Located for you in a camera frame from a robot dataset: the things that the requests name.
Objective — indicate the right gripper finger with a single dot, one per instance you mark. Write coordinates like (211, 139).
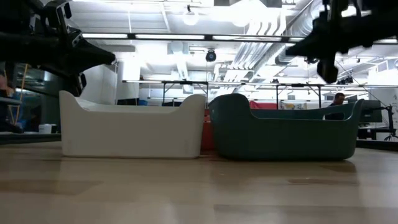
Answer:
(311, 55)
(311, 43)

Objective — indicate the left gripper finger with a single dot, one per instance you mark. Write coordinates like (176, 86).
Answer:
(96, 53)
(90, 67)

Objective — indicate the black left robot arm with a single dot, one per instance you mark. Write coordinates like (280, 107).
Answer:
(21, 46)

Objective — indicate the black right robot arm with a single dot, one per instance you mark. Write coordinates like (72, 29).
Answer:
(385, 21)

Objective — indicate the black ceiling spotlight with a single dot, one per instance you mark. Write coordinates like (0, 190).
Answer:
(311, 60)
(345, 81)

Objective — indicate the person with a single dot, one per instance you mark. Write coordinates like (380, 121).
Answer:
(338, 98)

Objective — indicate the yellow patterned board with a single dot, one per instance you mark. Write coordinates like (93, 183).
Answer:
(292, 105)

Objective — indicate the red cloth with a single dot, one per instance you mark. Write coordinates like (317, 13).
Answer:
(264, 105)

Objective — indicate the white plastic basket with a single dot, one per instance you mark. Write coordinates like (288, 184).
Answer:
(130, 133)

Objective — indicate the black computer monitor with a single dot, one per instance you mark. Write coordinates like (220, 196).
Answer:
(371, 112)

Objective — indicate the teal plastic basket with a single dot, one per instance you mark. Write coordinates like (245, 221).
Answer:
(280, 140)

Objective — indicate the black desk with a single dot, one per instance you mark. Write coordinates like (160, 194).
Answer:
(373, 132)

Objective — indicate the white globe ceiling lamp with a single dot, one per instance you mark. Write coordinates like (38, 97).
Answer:
(190, 18)

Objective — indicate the orange plastic basket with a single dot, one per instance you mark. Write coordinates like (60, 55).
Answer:
(207, 137)

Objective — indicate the silver ventilation duct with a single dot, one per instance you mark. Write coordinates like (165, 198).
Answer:
(280, 59)

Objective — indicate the black metal workstation frame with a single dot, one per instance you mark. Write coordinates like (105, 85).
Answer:
(319, 95)
(163, 91)

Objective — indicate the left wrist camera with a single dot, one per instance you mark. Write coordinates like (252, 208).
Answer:
(59, 14)

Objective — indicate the round black ceiling camera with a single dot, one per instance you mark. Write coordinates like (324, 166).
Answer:
(211, 56)

